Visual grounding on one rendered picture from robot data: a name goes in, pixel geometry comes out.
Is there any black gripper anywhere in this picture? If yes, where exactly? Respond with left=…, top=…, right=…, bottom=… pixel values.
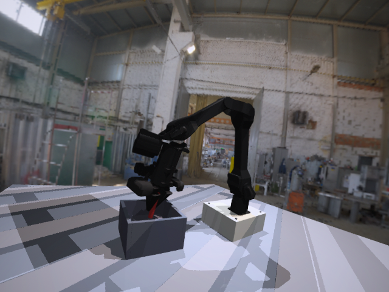
left=126, top=160, right=184, bottom=211

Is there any dark red peg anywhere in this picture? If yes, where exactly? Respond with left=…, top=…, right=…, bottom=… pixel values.
left=148, top=200, right=158, bottom=218

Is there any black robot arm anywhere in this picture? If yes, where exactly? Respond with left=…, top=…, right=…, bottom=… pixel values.
left=133, top=97, right=256, bottom=215

